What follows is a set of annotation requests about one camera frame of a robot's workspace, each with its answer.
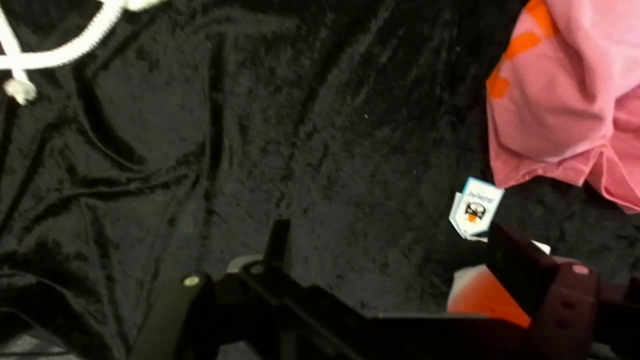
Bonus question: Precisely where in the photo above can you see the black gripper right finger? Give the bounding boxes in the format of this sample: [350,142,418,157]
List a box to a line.
[484,220,640,360]

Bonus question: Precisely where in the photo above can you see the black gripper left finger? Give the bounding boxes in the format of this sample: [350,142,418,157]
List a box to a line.
[131,215,295,360]

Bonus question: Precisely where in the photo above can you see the white braided rope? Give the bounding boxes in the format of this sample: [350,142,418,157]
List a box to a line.
[0,0,127,108]

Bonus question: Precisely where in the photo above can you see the black velvet tablecloth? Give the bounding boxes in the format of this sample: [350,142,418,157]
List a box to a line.
[0,0,640,360]

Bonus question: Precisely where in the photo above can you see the pink cloth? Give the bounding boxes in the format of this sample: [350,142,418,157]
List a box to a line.
[484,0,640,215]

